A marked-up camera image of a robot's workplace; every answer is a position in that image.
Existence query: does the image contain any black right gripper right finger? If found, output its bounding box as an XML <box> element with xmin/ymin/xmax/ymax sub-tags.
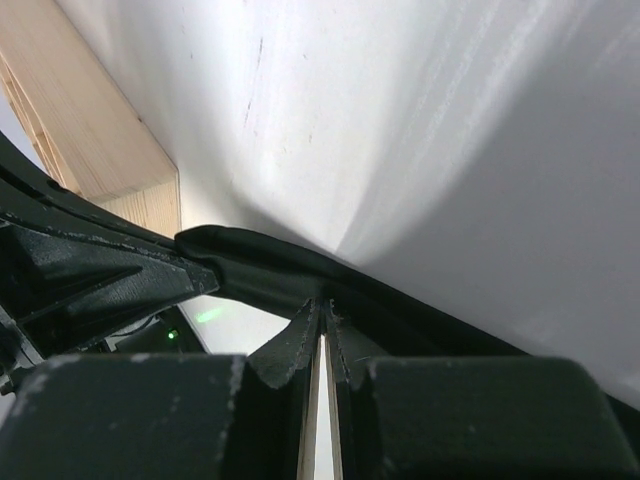
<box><xmin>323</xmin><ymin>299</ymin><xmax>398</xmax><ymax>479</ymax></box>

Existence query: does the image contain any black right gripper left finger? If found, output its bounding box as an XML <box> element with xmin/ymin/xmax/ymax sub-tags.
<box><xmin>220</xmin><ymin>299</ymin><xmax>321</xmax><ymax>479</ymax></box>

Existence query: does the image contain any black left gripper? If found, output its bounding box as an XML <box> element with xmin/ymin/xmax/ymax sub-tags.
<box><xmin>1</xmin><ymin>137</ymin><xmax>220</xmax><ymax>395</ymax></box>

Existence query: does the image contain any black tie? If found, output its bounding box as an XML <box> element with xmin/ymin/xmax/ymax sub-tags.
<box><xmin>175</xmin><ymin>225</ymin><xmax>523</xmax><ymax>357</ymax></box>

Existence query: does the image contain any wooden compartment tray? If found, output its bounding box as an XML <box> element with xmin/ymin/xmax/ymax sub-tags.
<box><xmin>1</xmin><ymin>1</ymin><xmax>181</xmax><ymax>237</ymax></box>

